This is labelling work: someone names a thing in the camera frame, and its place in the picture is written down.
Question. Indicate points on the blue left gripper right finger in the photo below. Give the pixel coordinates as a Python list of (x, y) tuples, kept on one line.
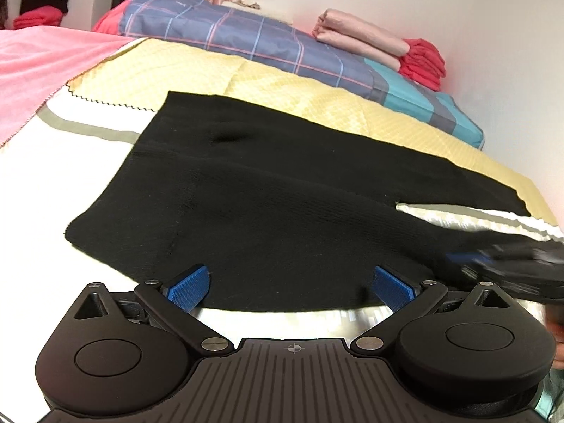
[(393, 289)]

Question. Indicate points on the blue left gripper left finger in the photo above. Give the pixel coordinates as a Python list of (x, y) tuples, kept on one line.
[(188, 289)]

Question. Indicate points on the black knit pants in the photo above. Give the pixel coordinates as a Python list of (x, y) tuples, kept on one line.
[(287, 214)]

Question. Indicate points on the yellow quilted blanket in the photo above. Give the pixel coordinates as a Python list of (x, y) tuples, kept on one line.
[(142, 73)]

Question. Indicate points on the folded red cloth stack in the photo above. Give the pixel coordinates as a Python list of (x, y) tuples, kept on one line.
[(423, 64)]

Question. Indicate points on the folded pink cloth stack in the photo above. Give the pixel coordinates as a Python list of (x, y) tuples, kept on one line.
[(350, 33)]

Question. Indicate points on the pink fleece blanket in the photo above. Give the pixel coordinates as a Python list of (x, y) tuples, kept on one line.
[(36, 62)]

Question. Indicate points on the red pillow behind duvet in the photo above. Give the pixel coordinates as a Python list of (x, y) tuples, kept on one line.
[(108, 24)]

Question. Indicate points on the blue plaid folded duvet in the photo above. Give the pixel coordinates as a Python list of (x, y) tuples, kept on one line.
[(229, 31)]

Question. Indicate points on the red clothes pile background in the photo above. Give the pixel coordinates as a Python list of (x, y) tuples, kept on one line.
[(44, 16)]

